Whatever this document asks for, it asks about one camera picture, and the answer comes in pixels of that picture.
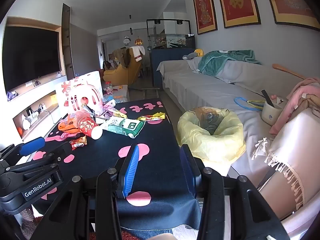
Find clear plastic bag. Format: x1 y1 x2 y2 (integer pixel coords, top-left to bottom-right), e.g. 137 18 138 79
94 102 110 117

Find grey plush toy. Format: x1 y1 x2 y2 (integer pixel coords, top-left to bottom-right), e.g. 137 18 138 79
182 49 204 60

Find black tablecloth pink print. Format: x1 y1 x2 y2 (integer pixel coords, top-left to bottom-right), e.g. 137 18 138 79
32 99 202 238

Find yellow armchair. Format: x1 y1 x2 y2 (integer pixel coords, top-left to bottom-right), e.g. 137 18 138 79
103 47 143 87

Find yellow trash bag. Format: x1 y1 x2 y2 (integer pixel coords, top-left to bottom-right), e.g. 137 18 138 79
176 107 247 163

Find blue denim jeans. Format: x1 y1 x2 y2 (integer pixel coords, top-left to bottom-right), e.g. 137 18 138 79
120 226 160 240

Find white mug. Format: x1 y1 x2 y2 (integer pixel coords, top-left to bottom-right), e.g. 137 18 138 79
261 100 283 125

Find glass fish tank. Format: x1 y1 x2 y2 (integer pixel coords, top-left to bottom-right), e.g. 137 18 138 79
150 33 195 49

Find wooden shoehorn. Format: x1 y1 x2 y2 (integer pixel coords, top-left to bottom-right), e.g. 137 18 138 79
272 64 306 80

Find white wood television cabinet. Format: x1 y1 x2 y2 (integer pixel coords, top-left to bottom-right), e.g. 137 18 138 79
5 16 75 140

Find grey sofa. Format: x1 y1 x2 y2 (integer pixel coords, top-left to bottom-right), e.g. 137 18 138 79
156 57 320 180

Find dark tall wall panel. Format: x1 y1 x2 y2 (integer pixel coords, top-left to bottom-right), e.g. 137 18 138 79
61 3 75 79

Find yellow pink chip packet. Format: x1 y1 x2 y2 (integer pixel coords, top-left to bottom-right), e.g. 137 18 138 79
105 106 120 117

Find person's left forearm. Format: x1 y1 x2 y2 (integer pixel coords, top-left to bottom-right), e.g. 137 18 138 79
19 205 35 222

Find red knit sweater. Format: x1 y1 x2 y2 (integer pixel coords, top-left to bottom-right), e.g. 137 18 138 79
89 231 133 240

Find black tank light frame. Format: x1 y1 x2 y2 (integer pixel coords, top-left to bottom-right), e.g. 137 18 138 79
146 19 192 49

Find small red wrapper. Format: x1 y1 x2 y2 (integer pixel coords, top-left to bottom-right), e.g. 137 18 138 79
69 138 88 150

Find black flat stick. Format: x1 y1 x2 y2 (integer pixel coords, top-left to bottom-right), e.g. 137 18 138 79
261 89 274 107

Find pink blanket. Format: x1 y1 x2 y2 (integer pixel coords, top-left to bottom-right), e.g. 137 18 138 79
269 78 320 135

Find teal blanket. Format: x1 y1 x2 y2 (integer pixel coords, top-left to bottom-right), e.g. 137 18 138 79
197 50 262 76

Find orange plastic bag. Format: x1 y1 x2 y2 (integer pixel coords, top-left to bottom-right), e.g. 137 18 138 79
58 112 87 138

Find pale pink chair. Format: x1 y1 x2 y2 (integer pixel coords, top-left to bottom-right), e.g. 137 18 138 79
259 172 320 235

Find red framed ornament picture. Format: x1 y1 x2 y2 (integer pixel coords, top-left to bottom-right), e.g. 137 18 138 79
262 0 320 32

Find brown clothes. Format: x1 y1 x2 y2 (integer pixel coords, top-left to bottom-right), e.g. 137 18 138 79
112 48 132 68

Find black flat television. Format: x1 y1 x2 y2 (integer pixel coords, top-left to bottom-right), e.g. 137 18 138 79
2 26 62 92

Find low white table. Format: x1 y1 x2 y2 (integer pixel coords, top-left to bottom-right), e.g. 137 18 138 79
102 85 129 103

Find blue cord loop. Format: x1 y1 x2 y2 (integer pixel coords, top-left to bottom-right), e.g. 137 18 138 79
234 97 263 110

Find pink plastic toy cage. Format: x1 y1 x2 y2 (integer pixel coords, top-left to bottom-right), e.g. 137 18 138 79
64 84 103 113

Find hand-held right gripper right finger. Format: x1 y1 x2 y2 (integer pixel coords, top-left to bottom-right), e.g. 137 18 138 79
179 144 290 240

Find green white snack bag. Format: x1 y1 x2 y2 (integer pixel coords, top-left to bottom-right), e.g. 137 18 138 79
102 116 146 139

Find white fringed cloth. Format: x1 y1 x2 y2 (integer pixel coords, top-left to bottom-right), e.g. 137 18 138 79
251 110 320 210

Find red paper cup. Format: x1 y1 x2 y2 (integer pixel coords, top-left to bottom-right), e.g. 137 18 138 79
78 117 103 140

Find white towel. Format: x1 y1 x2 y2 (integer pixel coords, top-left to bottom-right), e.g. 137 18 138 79
131 46 145 62

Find yellow red wrapper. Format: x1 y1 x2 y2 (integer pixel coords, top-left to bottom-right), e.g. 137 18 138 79
136 112 166 123

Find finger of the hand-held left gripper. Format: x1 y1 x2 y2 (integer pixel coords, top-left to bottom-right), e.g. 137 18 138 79
6 142 72 178
0 137 46 167

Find small wooden stool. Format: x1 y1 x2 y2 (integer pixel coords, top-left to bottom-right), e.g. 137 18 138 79
141 87 160 99

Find red framed calligraphy picture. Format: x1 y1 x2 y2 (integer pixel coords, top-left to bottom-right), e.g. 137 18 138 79
215 0 262 29

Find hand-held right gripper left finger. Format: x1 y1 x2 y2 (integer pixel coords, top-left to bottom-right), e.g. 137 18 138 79
30 144 140 240

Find red framed gourd picture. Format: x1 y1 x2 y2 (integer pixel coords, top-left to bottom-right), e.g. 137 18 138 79
192 0 217 35

